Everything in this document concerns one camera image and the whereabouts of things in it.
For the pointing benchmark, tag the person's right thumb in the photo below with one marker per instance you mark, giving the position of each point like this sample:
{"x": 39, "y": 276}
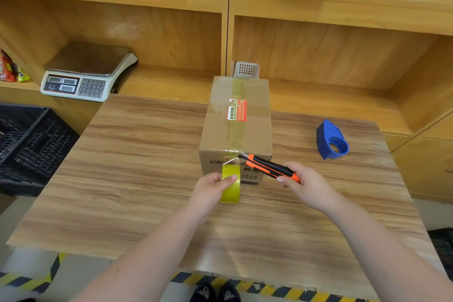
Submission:
{"x": 287, "y": 181}

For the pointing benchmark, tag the wooden shelf unit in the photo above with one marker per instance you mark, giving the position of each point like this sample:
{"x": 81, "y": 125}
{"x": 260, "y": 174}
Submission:
{"x": 318, "y": 47}

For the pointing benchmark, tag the person's left thumb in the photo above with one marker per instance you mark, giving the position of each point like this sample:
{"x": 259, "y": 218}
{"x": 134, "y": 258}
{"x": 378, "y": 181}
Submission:
{"x": 226, "y": 184}

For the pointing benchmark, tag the red white label sticker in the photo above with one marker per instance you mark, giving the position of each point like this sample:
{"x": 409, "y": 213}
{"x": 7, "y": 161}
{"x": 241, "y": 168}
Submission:
{"x": 237, "y": 110}

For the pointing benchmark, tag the person's right forearm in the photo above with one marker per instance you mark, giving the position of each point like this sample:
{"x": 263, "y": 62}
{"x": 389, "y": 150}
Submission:
{"x": 382, "y": 252}

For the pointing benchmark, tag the black plastic crate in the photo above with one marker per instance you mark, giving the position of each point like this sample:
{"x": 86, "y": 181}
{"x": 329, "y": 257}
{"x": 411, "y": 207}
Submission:
{"x": 30, "y": 148}

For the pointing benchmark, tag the person's black sandal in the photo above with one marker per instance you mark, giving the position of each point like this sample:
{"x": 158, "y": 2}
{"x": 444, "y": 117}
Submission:
{"x": 229, "y": 293}
{"x": 202, "y": 293}

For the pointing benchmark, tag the yellow packing tape roll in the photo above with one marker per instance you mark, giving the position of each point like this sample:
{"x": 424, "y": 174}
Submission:
{"x": 230, "y": 184}

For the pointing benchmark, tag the person's left forearm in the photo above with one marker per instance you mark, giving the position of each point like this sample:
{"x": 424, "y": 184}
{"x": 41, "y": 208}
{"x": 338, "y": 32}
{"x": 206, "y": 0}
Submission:
{"x": 148, "y": 259}

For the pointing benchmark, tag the orange black utility knife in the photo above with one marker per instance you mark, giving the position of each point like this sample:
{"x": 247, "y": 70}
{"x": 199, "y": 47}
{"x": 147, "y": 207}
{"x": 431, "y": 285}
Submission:
{"x": 269, "y": 167}

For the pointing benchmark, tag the grey digital weighing scale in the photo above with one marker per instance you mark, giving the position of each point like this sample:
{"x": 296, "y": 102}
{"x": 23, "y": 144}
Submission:
{"x": 86, "y": 71}

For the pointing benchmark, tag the person's left hand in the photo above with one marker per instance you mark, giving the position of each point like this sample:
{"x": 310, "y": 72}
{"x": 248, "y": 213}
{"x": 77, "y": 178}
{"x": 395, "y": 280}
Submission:
{"x": 208, "y": 192}

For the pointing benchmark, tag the blue tape dispenser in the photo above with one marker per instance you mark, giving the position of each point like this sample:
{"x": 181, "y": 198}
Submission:
{"x": 331, "y": 139}

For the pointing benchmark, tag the white perforated plastic basket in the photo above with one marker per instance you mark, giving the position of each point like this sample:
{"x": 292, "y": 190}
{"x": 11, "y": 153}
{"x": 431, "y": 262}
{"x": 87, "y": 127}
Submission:
{"x": 246, "y": 70}

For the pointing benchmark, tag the colourful snack packet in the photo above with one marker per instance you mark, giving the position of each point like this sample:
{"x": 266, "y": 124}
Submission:
{"x": 10, "y": 68}

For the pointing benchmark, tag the person's right hand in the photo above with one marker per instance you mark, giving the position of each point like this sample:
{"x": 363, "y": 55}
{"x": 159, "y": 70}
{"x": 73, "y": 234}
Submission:
{"x": 311, "y": 185}

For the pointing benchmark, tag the brown cardboard box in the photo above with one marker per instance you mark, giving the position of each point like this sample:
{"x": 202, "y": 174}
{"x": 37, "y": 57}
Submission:
{"x": 236, "y": 121}

